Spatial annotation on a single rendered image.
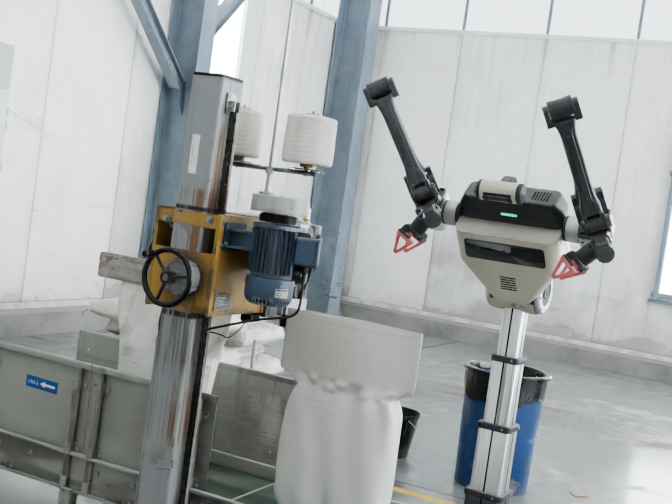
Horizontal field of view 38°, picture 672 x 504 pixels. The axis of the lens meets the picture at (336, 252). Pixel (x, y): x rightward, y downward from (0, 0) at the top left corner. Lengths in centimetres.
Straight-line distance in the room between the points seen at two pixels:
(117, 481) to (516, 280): 156
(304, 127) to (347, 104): 896
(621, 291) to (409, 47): 381
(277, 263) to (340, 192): 901
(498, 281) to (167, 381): 125
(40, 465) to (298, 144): 154
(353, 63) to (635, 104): 334
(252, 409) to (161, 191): 566
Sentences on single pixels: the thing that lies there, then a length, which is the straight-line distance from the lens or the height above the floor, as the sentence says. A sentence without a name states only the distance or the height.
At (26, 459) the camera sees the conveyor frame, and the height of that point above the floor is 34.
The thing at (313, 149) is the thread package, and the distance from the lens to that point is 309.
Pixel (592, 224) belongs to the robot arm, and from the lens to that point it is 316.
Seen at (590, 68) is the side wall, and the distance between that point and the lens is 1141.
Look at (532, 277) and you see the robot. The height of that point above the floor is 126.
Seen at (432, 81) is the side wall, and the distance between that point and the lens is 1193.
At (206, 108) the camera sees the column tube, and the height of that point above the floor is 165.
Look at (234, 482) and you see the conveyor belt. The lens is 364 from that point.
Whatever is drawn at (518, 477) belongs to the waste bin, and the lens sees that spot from 548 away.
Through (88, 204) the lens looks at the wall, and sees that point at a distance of 871.
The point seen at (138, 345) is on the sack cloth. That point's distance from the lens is 364.
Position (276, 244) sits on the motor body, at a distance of 297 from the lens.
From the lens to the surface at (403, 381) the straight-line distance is 319.
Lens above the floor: 143
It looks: 3 degrees down
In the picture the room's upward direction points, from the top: 8 degrees clockwise
